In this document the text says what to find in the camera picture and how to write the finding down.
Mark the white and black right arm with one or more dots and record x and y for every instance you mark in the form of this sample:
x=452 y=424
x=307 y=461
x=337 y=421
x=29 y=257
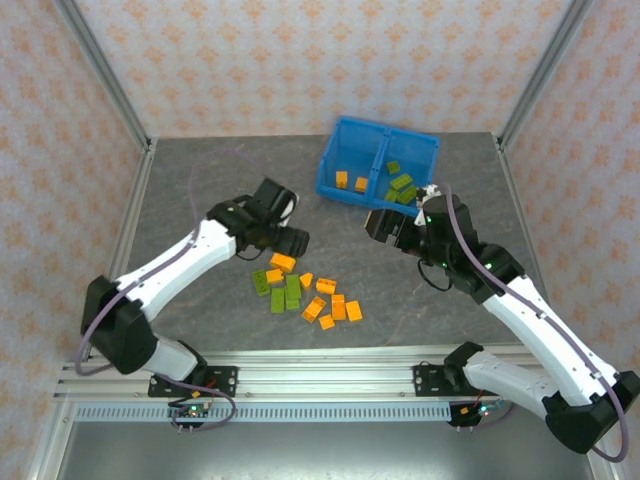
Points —
x=545 y=345

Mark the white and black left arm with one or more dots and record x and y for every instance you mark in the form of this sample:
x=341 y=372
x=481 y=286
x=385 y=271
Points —
x=170 y=270

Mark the small green lego brick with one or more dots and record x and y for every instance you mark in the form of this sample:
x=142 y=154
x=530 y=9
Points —
x=293 y=304

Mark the blue plastic bin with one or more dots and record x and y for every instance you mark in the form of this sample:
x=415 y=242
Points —
x=417 y=155
x=350 y=150

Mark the small square orange lego brick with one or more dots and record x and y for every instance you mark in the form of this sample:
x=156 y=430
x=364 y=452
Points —
x=327 y=322

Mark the small circuit board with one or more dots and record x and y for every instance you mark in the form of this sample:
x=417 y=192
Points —
x=192 y=412
x=480 y=412

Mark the grey metal panel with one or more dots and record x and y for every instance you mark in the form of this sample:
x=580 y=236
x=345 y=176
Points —
x=325 y=452

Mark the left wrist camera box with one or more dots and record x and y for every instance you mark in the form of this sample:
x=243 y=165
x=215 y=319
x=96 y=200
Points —
x=272 y=197

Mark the aluminium table side rail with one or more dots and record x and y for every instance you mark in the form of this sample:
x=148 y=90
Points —
x=131 y=210
x=520 y=210

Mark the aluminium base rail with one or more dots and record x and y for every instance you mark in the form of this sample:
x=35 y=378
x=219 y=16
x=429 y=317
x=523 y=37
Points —
x=325 y=375

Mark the aluminium frame post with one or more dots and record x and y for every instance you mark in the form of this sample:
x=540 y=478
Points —
x=100 y=70
x=545 y=70

